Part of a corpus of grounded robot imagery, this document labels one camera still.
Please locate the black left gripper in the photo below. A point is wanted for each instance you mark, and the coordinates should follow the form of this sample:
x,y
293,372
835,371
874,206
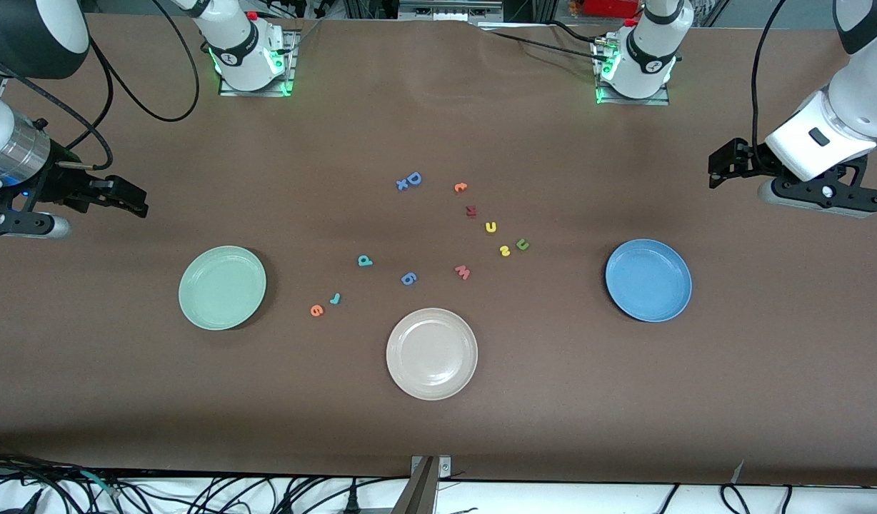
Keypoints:
x,y
747,161

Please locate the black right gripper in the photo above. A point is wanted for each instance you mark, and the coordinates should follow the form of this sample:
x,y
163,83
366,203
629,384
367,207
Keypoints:
x,y
61,183

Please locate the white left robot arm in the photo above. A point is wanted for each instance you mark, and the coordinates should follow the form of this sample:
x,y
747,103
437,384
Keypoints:
x,y
649,61

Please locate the pale green plate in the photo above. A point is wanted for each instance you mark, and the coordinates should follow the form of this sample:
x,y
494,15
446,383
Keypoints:
x,y
222,288

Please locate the blue plate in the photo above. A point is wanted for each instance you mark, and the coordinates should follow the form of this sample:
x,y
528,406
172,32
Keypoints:
x,y
648,280

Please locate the red box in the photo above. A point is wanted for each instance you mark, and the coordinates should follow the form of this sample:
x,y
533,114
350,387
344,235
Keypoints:
x,y
610,7

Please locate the pink foam letter W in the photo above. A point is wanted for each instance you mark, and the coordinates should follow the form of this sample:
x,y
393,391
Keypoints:
x,y
463,273

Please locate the blue foam number six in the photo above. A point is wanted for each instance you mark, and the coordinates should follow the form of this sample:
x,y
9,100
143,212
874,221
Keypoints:
x,y
403,279

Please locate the blue foam letter D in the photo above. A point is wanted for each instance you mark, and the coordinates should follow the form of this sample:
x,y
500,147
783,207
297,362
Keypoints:
x,y
418,180

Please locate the white paper scrap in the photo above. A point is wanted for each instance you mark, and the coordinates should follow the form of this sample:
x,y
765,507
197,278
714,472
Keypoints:
x,y
737,472

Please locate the beige plate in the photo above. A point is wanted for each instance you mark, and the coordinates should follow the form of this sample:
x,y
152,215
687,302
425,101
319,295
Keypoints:
x,y
431,353

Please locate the black power plug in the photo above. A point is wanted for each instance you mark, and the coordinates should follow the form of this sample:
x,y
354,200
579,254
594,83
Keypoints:
x,y
351,503

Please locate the metal table edge bracket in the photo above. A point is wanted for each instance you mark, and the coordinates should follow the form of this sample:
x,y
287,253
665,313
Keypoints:
x,y
428,492

